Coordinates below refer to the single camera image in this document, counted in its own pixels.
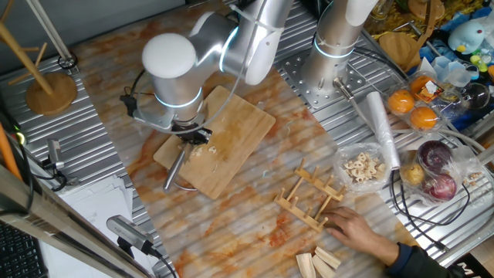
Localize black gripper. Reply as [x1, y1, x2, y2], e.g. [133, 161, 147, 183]
[171, 121, 213, 147]

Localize steel handled cleaver knife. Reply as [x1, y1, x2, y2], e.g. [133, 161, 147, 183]
[162, 142, 193, 194]

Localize wooden peg rack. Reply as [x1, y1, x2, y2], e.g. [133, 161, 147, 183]
[273, 157, 347, 234]

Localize forearm in dark sleeve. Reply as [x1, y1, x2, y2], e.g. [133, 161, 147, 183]
[380, 242, 466, 278]

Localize bag of lotus slices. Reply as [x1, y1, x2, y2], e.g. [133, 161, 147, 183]
[332, 142, 393, 194]

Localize bare person hand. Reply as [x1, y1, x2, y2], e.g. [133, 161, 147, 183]
[323, 205, 389, 264]

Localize wooden cutting board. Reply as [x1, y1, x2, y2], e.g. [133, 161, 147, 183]
[153, 85, 277, 201]

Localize orange marble pattern mat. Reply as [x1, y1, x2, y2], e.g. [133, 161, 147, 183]
[71, 0, 430, 278]

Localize white paper stack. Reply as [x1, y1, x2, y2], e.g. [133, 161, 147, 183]
[57, 175, 156, 278]

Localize wooden mug tree stand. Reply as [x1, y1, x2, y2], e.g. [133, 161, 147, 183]
[0, 0, 78, 116]

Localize wooden blocks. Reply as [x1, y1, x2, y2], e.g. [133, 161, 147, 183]
[314, 246, 342, 270]

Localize clear plastic bag roll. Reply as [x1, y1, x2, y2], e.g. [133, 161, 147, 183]
[365, 91, 401, 171]

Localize white tripod legs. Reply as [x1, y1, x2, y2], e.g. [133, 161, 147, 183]
[25, 0, 80, 72]

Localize orange pole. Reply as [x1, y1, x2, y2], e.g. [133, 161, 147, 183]
[0, 122, 23, 181]

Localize orange fruit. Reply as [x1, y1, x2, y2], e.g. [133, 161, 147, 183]
[387, 89, 415, 115]
[408, 106, 439, 131]

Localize wooden hanger stand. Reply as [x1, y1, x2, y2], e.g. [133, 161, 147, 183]
[377, 0, 445, 73]

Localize black keyboard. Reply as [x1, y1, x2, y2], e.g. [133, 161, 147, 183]
[0, 222, 50, 278]

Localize orange with paper label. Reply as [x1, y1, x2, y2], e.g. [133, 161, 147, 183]
[409, 75, 435, 97]

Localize red onion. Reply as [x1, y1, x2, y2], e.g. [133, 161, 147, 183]
[418, 140, 452, 171]
[422, 173, 458, 202]

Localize clear plastic fruit container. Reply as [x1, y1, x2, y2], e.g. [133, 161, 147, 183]
[384, 71, 470, 134]

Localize clear measuring cup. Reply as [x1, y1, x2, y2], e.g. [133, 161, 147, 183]
[431, 56, 479, 88]

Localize clear plastic produce bag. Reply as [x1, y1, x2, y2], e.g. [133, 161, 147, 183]
[397, 141, 483, 208]

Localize glass bowl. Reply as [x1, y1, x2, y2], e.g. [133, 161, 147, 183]
[461, 82, 491, 110]

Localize blue plush toy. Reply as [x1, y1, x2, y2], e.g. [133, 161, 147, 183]
[447, 13, 494, 55]

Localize black printed box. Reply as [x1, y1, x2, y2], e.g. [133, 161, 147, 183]
[439, 250, 494, 278]

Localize wrist camera on grey bracket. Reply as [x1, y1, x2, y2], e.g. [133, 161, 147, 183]
[119, 93, 174, 131]

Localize black camera cable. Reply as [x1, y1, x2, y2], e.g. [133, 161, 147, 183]
[122, 69, 156, 102]

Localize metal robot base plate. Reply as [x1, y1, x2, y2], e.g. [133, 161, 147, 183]
[280, 49, 368, 110]

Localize grey camera with black clamp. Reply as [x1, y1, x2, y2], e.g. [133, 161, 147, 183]
[106, 215, 156, 258]

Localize small grey camera on mount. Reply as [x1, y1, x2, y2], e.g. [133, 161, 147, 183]
[40, 137, 80, 193]

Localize grey robot hose cable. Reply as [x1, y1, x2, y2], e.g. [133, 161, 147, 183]
[332, 76, 488, 154]

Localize aluminium frame bar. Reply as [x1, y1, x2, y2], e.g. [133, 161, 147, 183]
[0, 164, 155, 278]

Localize black power cable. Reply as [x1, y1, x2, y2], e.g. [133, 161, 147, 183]
[389, 169, 472, 252]

